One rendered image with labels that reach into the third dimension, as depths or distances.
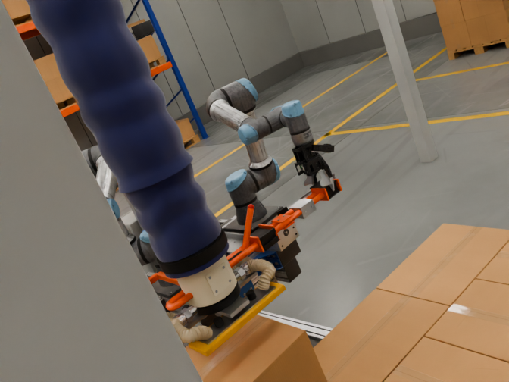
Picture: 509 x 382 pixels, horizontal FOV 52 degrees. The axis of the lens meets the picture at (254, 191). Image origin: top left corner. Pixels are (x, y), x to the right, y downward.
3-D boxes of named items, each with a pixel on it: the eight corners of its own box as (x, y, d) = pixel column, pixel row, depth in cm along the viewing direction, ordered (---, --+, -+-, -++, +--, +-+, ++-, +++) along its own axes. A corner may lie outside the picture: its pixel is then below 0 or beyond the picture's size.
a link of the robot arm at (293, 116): (293, 98, 192) (304, 98, 184) (303, 126, 195) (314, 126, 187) (275, 107, 189) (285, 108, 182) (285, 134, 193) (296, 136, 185)
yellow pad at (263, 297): (207, 357, 150) (200, 343, 149) (189, 349, 158) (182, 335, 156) (286, 289, 168) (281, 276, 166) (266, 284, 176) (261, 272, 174)
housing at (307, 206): (304, 219, 187) (300, 208, 186) (292, 217, 193) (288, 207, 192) (317, 209, 191) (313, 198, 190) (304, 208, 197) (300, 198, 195)
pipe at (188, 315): (198, 345, 151) (190, 330, 149) (158, 327, 170) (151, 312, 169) (279, 279, 168) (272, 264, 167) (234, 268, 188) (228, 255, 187)
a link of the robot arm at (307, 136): (300, 127, 195) (315, 126, 188) (304, 139, 196) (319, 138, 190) (286, 136, 191) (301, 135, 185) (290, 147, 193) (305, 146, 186)
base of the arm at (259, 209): (232, 224, 254) (223, 207, 251) (252, 208, 262) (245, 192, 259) (251, 226, 242) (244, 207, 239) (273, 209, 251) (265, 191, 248)
